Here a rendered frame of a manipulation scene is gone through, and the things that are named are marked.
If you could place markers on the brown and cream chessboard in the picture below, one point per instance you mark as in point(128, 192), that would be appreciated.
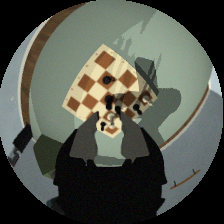
point(127, 87)

